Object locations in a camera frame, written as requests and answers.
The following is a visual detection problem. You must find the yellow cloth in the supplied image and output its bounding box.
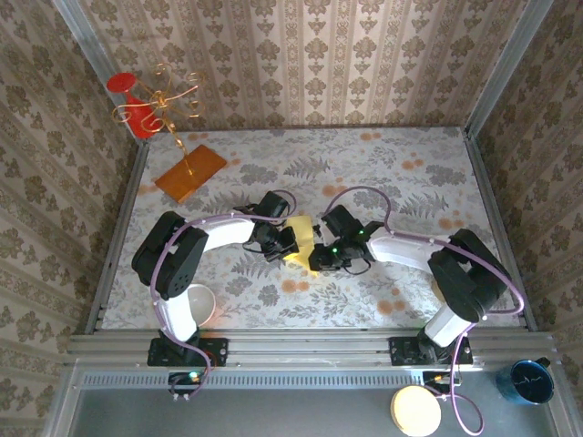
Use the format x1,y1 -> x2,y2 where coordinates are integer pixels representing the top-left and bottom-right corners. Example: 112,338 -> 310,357
281,216 -> 320,279

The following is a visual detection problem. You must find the floral table cloth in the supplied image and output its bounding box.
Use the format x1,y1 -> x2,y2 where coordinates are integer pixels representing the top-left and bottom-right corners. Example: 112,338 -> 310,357
102,127 -> 525,329

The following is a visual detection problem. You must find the white bowl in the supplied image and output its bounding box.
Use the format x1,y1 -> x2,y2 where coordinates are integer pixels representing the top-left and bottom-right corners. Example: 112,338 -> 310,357
189,283 -> 217,327

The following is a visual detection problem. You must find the small black circuit board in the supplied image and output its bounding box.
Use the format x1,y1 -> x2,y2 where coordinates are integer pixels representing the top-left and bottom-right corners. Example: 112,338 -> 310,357
422,371 -> 462,393
167,371 -> 206,402

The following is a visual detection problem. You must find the red plastic wine glass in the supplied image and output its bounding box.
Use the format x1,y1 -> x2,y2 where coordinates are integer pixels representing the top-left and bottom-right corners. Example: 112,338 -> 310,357
107,72 -> 159,140

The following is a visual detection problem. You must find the pale yellow round disc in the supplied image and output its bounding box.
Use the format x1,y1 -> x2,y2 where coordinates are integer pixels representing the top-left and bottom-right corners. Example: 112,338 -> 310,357
390,384 -> 443,437

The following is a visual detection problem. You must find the dark blue mug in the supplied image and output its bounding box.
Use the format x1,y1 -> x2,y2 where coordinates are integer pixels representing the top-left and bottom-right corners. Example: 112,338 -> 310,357
495,357 -> 557,406

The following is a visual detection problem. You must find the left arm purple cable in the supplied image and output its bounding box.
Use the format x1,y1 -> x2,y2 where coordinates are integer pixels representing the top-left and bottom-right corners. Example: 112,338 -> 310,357
149,189 -> 300,401

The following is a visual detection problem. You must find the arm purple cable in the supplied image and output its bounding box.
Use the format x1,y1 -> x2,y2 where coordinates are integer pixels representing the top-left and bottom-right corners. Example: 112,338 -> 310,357
322,184 -> 528,434
149,189 -> 300,401

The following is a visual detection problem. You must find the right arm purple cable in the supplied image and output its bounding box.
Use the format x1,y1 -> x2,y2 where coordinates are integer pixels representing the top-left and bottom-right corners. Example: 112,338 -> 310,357
322,184 -> 528,434

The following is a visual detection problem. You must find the long aluminium frame rail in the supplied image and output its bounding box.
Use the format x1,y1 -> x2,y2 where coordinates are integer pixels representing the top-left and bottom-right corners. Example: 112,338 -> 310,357
66,328 -> 556,369

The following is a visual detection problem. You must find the gold wire stand wooden base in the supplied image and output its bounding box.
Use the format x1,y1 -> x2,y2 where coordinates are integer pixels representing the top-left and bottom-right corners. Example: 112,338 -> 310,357
111,62 -> 228,205

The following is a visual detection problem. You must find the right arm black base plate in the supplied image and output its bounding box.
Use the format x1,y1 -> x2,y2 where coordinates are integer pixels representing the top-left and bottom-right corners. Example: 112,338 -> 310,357
389,335 -> 474,365

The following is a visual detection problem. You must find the grey slotted cable duct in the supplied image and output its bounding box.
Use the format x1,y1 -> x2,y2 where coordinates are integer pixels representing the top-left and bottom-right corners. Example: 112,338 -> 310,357
77,369 -> 427,391

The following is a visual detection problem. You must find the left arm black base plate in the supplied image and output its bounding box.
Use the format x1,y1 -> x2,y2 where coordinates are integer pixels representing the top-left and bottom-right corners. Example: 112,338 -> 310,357
147,337 -> 230,368

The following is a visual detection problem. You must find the aluminium table side rail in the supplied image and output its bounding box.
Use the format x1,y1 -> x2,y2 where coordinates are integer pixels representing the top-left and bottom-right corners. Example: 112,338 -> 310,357
463,130 -> 539,332
85,139 -> 151,336

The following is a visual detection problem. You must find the aluminium corner post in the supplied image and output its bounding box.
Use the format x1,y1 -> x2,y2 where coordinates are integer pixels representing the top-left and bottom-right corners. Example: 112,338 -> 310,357
50,0 -> 149,145
463,0 -> 547,137

